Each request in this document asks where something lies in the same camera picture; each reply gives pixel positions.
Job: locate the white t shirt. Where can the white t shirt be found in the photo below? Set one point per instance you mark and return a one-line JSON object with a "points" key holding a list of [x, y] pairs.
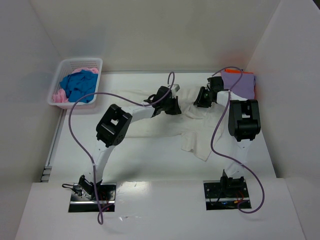
{"points": [[195, 125]]}

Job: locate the white plastic basket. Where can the white plastic basket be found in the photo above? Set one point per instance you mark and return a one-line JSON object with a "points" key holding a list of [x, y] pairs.
{"points": [[65, 68]]}

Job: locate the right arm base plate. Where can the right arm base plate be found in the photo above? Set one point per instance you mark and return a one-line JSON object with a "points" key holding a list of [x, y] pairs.
{"points": [[228, 199]]}

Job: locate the folded purple t shirt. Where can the folded purple t shirt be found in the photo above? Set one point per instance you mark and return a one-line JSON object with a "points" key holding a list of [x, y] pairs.
{"points": [[245, 88]]}

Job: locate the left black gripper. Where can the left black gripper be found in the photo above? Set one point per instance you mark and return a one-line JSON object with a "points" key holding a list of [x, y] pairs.
{"points": [[172, 105]]}

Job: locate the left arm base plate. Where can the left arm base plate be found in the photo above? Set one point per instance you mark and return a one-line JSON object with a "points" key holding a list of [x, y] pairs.
{"points": [[80, 203]]}

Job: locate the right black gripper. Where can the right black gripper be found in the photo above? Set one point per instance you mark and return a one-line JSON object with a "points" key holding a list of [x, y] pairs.
{"points": [[201, 96]]}

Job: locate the blue t shirt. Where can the blue t shirt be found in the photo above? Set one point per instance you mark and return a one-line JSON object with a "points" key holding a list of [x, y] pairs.
{"points": [[79, 84]]}

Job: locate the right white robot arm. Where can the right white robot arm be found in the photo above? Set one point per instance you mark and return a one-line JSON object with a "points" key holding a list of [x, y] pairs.
{"points": [[241, 118]]}

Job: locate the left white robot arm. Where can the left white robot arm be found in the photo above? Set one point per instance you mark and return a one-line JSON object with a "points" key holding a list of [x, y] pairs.
{"points": [[112, 129]]}

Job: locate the folded orange t shirt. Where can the folded orange t shirt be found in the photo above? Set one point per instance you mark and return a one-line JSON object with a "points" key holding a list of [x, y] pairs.
{"points": [[235, 71]]}

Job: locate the pink t shirt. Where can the pink t shirt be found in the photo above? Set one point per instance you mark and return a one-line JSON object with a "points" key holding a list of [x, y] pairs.
{"points": [[60, 96]]}

